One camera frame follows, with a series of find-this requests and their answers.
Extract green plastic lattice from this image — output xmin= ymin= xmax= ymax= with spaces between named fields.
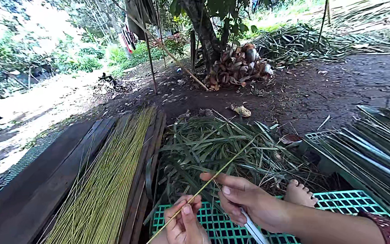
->
xmin=304 ymin=129 xmax=341 ymax=144
xmin=150 ymin=189 xmax=390 ymax=244

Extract pile of coconut husks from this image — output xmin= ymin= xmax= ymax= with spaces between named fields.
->
xmin=206 ymin=43 xmax=275 ymax=91

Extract tree with dark trunk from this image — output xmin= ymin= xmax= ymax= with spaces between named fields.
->
xmin=169 ymin=0 xmax=258 ymax=73

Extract heap of cut palm fronds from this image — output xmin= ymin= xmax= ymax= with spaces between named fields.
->
xmin=251 ymin=23 xmax=390 ymax=67

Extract pile of dark twigs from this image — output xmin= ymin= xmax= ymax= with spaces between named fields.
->
xmin=95 ymin=72 xmax=126 ymax=96

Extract person's right hand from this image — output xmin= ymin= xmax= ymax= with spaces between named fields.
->
xmin=200 ymin=172 xmax=295 ymax=234

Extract red and white hanging clothes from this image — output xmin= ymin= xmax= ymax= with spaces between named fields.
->
xmin=118 ymin=22 xmax=138 ymax=55

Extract green plastic mesh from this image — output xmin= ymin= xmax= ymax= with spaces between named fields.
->
xmin=0 ymin=130 xmax=64 ymax=212

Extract thin upright wooden stick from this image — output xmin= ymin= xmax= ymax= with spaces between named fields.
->
xmin=137 ymin=0 xmax=158 ymax=95
xmin=318 ymin=0 xmax=330 ymax=45
xmin=155 ymin=0 xmax=167 ymax=68

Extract dark wooden plank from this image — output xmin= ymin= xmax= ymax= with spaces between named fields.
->
xmin=0 ymin=120 xmax=96 ymax=244
xmin=22 ymin=117 xmax=118 ymax=244

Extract yellow clog with holes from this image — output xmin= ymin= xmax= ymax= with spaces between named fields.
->
xmin=230 ymin=104 xmax=252 ymax=118

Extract single yellow-green leaf rib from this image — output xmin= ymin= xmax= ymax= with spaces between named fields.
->
xmin=146 ymin=136 xmax=257 ymax=244

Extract knife with white handle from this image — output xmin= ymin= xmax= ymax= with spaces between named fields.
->
xmin=240 ymin=207 xmax=271 ymax=244

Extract dark wooden post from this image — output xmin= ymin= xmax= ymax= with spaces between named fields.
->
xmin=190 ymin=30 xmax=196 ymax=74

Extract stack of long palm leaves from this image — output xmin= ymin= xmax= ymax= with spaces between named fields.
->
xmin=312 ymin=105 xmax=390 ymax=221

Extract grey hanging cloth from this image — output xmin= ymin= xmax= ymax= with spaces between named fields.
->
xmin=124 ymin=0 xmax=159 ymax=41

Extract person's left hand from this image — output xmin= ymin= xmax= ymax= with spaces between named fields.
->
xmin=164 ymin=195 xmax=211 ymax=244

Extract brown narrow wooden plank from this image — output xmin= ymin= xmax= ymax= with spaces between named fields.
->
xmin=119 ymin=110 xmax=167 ymax=244

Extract person's right forearm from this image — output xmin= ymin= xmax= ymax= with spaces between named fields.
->
xmin=278 ymin=200 xmax=390 ymax=244

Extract pile of green leaf strips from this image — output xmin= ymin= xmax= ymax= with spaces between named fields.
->
xmin=148 ymin=113 xmax=331 ymax=207

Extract pile of thin yellow-green ribs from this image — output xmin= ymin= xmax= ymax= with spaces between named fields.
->
xmin=39 ymin=107 xmax=156 ymax=244

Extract long bamboo pole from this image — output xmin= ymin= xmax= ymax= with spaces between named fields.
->
xmin=111 ymin=0 xmax=210 ymax=92

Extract person's legs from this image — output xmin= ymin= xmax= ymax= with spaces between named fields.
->
xmin=284 ymin=179 xmax=319 ymax=208

